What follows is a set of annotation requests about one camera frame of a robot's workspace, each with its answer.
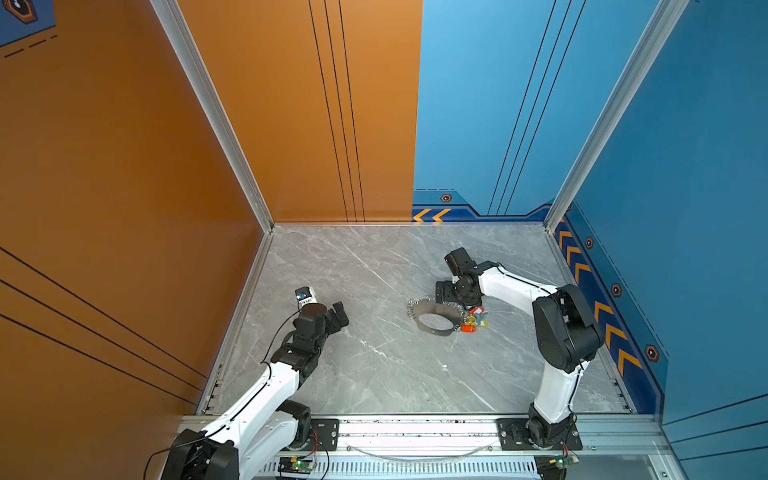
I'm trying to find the bunch of coloured keys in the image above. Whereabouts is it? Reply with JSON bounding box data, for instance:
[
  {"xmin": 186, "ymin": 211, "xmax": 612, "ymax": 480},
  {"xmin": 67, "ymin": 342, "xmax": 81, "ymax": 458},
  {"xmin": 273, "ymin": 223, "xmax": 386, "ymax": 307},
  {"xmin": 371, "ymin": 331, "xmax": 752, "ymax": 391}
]
[{"xmin": 460, "ymin": 306, "xmax": 488, "ymax": 333}]

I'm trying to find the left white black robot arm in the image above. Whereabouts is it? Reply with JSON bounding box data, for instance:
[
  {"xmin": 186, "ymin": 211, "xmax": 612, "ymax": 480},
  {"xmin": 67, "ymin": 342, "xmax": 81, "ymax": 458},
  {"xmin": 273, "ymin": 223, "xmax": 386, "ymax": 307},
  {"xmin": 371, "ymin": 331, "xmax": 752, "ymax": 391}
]
[{"xmin": 160, "ymin": 302, "xmax": 349, "ymax": 479}]

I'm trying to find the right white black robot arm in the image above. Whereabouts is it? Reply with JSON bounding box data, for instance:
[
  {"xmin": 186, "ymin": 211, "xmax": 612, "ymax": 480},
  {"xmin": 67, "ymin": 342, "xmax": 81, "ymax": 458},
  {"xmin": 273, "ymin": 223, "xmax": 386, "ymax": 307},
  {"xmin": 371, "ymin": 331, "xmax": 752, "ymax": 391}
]
[{"xmin": 435, "ymin": 248, "xmax": 604, "ymax": 450}]

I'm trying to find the left green circuit board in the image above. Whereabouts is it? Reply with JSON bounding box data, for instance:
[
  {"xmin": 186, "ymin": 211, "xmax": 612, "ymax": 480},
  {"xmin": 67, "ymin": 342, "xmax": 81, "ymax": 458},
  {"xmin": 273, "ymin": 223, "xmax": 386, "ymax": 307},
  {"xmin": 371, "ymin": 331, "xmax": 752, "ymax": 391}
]
[{"xmin": 277, "ymin": 457, "xmax": 317, "ymax": 479}]

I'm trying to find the green circuit board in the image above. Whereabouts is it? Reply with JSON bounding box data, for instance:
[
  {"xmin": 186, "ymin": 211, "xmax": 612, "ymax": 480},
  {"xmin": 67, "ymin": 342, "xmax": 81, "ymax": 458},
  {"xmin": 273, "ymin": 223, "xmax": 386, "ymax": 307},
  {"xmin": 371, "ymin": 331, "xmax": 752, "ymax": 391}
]
[
  {"xmin": 277, "ymin": 457, "xmax": 317, "ymax": 479},
  {"xmin": 534, "ymin": 453, "xmax": 580, "ymax": 480}
]

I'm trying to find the right green circuit board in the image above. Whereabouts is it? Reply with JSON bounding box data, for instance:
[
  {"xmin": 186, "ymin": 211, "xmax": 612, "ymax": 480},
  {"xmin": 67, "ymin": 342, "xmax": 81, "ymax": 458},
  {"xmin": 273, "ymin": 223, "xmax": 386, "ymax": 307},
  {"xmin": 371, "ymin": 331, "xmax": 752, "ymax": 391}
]
[{"xmin": 534, "ymin": 453, "xmax": 580, "ymax": 480}]

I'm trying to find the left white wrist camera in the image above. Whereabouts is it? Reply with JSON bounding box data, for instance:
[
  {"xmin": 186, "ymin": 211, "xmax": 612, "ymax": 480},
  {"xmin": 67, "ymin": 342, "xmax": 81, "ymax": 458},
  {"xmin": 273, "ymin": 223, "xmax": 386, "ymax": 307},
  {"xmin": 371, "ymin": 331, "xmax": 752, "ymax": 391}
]
[{"xmin": 295, "ymin": 286, "xmax": 318, "ymax": 310}]

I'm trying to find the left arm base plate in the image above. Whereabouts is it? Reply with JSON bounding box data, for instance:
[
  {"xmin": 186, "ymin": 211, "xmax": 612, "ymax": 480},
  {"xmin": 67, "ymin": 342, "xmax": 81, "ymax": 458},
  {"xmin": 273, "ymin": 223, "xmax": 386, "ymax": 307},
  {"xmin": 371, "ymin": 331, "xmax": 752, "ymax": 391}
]
[{"xmin": 287, "ymin": 417, "xmax": 340, "ymax": 452}]

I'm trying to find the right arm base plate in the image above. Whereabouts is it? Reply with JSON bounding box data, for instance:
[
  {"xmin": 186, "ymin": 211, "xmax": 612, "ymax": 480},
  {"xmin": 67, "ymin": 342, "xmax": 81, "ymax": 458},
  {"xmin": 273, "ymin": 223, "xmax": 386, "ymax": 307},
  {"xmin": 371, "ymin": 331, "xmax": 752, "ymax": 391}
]
[{"xmin": 495, "ymin": 415, "xmax": 583, "ymax": 452}]

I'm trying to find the aluminium front rail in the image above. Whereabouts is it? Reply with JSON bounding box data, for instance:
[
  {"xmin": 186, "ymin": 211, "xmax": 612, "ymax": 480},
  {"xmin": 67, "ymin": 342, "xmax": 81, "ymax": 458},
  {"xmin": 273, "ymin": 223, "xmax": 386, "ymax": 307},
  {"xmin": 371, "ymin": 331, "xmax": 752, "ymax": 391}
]
[{"xmin": 312, "ymin": 413, "xmax": 672, "ymax": 458}]

